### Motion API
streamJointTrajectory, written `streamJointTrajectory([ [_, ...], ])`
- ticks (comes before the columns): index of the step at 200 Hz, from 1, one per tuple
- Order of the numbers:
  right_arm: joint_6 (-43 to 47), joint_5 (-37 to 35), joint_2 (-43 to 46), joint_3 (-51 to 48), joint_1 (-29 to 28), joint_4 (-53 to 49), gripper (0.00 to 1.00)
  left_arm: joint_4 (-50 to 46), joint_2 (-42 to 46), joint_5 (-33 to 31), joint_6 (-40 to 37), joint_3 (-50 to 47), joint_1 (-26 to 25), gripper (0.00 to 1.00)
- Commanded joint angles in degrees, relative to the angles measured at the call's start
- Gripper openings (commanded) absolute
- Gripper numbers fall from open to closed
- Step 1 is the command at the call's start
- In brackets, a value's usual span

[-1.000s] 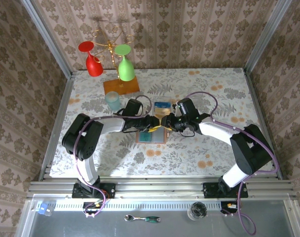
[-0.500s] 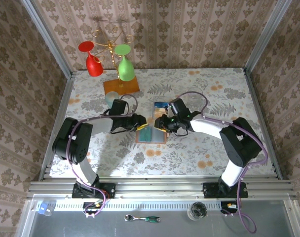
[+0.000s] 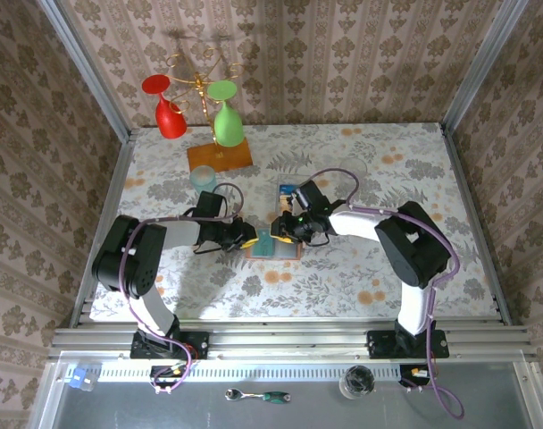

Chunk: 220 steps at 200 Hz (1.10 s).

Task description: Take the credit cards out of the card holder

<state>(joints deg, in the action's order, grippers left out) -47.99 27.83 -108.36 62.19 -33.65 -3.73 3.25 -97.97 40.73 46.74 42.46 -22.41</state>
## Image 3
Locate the teal credit card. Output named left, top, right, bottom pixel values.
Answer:
left=255, top=229, right=276, bottom=259

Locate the floral print tablecloth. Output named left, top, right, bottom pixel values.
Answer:
left=88, top=122, right=499, bottom=321

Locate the aluminium frame post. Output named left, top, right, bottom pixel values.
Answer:
left=439, top=0, right=521, bottom=131
left=35, top=0, right=133, bottom=143

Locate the aluminium front rail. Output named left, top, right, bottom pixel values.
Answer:
left=47, top=315, right=540, bottom=362

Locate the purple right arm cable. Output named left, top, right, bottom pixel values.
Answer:
left=306, top=167, right=465, bottom=420

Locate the aluminium side rail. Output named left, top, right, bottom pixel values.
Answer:
left=69, top=129, right=137, bottom=330
left=439, top=122, right=514, bottom=326

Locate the red wine glass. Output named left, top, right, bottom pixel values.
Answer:
left=141, top=74, right=188, bottom=140

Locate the gold glass rack wooden base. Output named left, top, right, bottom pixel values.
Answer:
left=166, top=46, right=255, bottom=174

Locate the ratchet wrench green handle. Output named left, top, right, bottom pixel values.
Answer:
left=224, top=387, right=292, bottom=403

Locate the blue white plastic connector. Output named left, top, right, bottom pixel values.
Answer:
left=68, top=366, right=98, bottom=392

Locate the black connector block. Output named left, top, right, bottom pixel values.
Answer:
left=398, top=364, right=433, bottom=389
left=149, top=364, right=188, bottom=389

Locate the clear drinking glass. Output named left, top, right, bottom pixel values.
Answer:
left=339, top=156, right=370, bottom=182

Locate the green wine glass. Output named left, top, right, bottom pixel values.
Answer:
left=206, top=80, right=246, bottom=148

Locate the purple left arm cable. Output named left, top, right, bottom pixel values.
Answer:
left=119, top=181, right=246, bottom=395

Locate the frosted blue tumbler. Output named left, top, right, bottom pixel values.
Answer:
left=188, top=164, right=220, bottom=198

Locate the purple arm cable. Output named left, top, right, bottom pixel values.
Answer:
left=119, top=181, right=246, bottom=395
left=306, top=167, right=465, bottom=420

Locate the white slotted cable duct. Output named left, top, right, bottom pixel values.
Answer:
left=65, top=360, right=433, bottom=383

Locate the clear glass jar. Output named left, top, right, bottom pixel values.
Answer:
left=338, top=365, right=376, bottom=400

